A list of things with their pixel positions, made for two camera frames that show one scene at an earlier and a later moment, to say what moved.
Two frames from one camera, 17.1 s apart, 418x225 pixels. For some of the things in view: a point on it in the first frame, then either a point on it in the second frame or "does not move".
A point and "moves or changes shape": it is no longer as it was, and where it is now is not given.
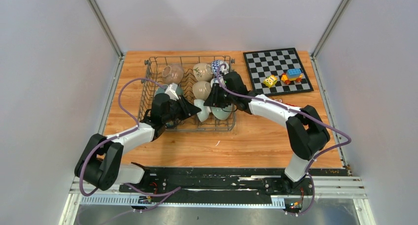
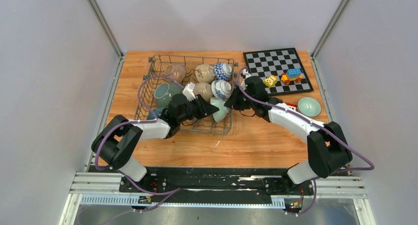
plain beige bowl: [201, 89] does not move
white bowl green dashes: [204, 113] moves or changes shape
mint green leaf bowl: [223, 113] does not move
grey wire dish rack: [193, 77] does not move
